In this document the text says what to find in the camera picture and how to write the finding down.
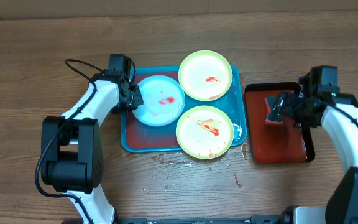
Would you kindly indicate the light blue plate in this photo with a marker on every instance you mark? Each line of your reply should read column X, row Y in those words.
column 163, row 98

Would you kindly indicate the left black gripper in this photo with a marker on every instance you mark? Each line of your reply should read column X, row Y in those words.
column 138, row 101

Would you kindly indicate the black red-lined tray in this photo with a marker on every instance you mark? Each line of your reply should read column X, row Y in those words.
column 273, row 142

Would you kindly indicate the teal plastic tray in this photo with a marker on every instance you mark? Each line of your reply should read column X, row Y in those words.
column 138, row 137

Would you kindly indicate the yellow-green plate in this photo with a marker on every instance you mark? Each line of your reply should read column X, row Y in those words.
column 204, row 132
column 205, row 75

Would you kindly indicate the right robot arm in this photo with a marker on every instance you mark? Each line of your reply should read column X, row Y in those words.
column 340, row 121

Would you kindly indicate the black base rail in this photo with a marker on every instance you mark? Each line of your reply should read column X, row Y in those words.
column 256, row 219

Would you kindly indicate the red and black sponge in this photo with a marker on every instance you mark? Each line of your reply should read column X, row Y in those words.
column 272, row 117

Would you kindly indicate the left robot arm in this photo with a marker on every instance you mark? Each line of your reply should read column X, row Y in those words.
column 71, row 163

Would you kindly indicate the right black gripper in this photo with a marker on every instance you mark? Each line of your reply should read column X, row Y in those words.
column 288, row 104

